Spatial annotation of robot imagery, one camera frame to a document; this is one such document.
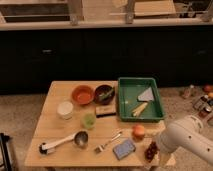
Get red grape bunch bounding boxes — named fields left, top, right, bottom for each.
left=145, top=142, right=158, bottom=162

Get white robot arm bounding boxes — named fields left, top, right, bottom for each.
left=154, top=115, right=213, bottom=166

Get green plastic tray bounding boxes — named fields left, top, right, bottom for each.
left=118, top=77, right=165, bottom=122

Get dark brown bowl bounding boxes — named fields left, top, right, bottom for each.
left=94, top=85, right=115, bottom=105

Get green item in bowl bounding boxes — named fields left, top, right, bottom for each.
left=99, top=88, right=114, bottom=101

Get wooden block brush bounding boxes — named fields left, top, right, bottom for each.
left=95, top=105, right=116, bottom=118

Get orange bowl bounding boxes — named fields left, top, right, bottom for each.
left=71, top=85, right=94, bottom=105

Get green cup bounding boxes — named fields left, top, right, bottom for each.
left=82, top=114, right=96, bottom=129

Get white cup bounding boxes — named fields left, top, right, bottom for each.
left=57, top=101, right=73, bottom=119

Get wooden table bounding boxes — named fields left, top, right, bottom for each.
left=24, top=80, right=177, bottom=171

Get orange peach fruit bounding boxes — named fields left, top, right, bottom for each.
left=132, top=125, right=145, bottom=140

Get metal fork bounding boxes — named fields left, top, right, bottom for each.
left=94, top=131, right=122, bottom=154

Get blue sponge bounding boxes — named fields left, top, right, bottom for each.
left=113, top=139, right=136, bottom=160

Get dark cabinet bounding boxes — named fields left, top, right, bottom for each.
left=0, top=26, right=213, bottom=94

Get clutter items on floor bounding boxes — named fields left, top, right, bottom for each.
left=181, top=85, right=213, bottom=119

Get black object at left edge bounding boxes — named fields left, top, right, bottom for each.
left=0, top=133, right=13, bottom=171

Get metal ladle white handle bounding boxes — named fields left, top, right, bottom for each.
left=39, top=131, right=89, bottom=155

